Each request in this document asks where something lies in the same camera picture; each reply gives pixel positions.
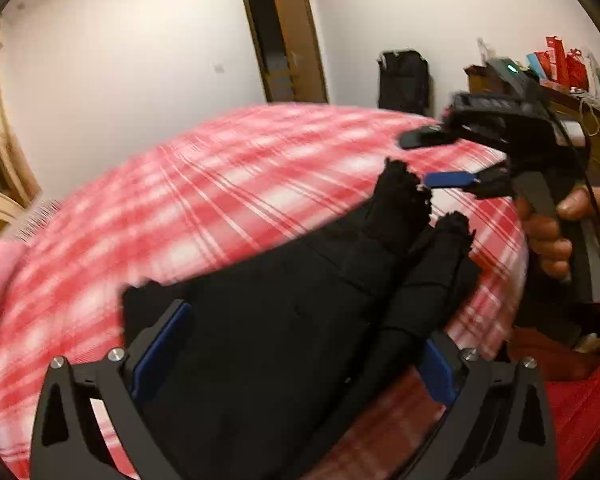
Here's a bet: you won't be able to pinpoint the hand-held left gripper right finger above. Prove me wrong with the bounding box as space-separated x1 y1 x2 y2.
410 332 561 480

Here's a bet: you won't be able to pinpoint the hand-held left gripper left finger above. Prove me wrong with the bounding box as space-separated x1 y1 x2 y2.
28 300 193 480

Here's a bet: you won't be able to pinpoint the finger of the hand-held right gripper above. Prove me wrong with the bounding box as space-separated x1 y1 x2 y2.
422 167 511 196
399 127 461 150

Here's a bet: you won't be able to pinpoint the black pants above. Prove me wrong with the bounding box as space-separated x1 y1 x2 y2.
122 157 483 480

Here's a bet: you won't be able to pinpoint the person's right hand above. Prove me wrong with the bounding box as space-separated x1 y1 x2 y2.
522 185 600 282

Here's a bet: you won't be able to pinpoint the black bag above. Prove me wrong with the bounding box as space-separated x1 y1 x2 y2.
377 50 433 116

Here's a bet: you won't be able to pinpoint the red gift bag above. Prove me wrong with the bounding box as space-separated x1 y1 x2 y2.
545 36 567 82
565 49 589 91

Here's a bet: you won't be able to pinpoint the person's red clothing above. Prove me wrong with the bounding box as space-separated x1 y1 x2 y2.
510 325 600 480

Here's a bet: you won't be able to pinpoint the brown wooden door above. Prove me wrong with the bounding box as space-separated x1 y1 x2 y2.
268 0 330 104

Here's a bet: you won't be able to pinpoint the pink folded blanket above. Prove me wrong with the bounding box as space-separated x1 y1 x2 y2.
0 240 36 356

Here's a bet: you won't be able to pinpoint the red plaid bed sheet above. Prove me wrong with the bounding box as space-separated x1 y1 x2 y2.
0 104 531 480

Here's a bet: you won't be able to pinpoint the grey fringed blanket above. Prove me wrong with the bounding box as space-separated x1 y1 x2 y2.
10 199 63 241

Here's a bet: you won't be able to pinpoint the beige floral curtain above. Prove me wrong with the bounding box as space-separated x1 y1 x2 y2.
0 15 43 208

